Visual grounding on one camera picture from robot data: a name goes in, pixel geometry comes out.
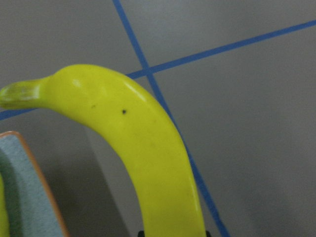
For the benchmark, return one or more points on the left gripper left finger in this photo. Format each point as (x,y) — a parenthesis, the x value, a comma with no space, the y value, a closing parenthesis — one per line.
(140,234)

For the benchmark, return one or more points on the yellow banana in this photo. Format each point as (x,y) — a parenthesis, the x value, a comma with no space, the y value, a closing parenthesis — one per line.
(3,209)
(139,130)

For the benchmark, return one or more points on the blue square ceramic plate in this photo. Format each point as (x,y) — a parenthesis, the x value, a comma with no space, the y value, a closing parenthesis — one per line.
(29,203)

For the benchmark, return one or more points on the brown paper table mat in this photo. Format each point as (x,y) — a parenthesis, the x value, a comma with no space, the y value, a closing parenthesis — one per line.
(237,76)

